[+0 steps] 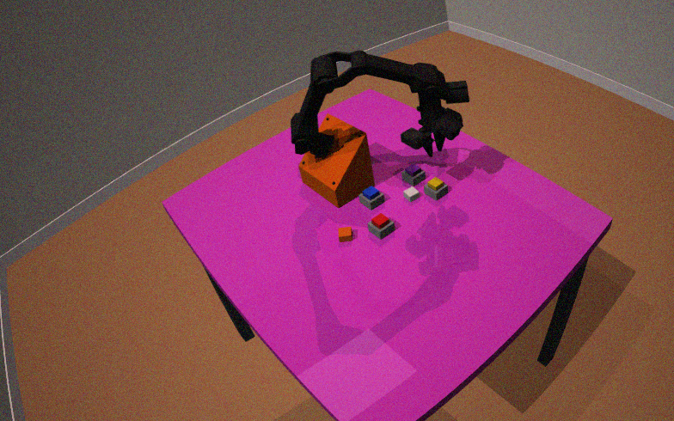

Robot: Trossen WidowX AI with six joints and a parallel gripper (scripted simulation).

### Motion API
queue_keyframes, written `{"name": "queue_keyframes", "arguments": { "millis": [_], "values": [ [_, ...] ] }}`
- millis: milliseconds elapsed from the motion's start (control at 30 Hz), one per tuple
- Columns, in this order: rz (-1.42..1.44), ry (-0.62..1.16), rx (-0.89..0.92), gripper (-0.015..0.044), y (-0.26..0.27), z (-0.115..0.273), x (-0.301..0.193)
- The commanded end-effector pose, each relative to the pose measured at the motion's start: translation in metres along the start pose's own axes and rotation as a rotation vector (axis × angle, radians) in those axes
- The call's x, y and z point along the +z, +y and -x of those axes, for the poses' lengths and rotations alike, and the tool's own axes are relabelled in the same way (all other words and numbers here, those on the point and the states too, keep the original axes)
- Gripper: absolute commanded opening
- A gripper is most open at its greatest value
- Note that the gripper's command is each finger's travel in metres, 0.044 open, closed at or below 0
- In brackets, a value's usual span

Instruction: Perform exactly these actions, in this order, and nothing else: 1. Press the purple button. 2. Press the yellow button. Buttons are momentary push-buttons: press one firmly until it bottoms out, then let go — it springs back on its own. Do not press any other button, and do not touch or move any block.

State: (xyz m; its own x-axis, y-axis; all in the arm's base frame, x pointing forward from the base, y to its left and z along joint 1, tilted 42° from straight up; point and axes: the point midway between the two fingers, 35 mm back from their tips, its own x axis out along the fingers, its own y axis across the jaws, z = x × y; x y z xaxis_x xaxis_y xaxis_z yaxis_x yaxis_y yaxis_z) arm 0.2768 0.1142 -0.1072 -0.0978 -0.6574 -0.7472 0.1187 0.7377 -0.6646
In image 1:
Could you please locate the small white block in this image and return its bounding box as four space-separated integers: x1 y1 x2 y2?
403 187 420 202

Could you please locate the yellow button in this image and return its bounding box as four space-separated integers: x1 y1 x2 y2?
424 177 448 200

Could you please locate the blue button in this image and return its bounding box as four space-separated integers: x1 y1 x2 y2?
359 186 385 210

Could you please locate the purple button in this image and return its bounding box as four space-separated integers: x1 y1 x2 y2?
401 164 426 186

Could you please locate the red button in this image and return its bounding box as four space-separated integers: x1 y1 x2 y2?
368 213 395 240

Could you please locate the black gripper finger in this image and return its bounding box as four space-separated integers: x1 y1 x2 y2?
433 132 445 151
423 138 435 158

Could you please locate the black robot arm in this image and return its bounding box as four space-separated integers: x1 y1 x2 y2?
291 50 469 159

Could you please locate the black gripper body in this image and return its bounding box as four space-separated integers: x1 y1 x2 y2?
400 106 458 149

